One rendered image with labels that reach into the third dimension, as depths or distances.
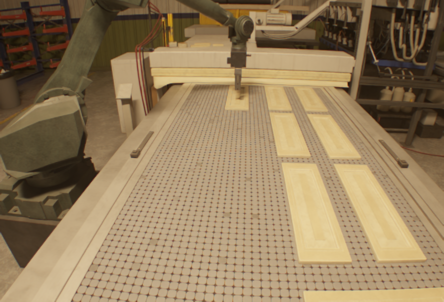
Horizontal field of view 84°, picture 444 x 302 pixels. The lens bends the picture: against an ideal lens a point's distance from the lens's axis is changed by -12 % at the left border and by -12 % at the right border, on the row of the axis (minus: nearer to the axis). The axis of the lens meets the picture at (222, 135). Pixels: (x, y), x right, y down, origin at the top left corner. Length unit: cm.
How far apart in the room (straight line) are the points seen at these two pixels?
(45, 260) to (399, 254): 132
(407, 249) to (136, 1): 178
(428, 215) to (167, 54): 270
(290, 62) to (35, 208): 261
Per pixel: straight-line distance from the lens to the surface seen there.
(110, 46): 819
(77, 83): 204
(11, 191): 214
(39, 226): 204
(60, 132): 170
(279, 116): 215
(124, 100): 346
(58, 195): 193
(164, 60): 317
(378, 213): 135
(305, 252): 108
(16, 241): 230
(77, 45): 204
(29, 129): 170
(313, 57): 312
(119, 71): 380
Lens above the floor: 169
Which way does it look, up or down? 26 degrees down
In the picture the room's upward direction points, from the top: straight up
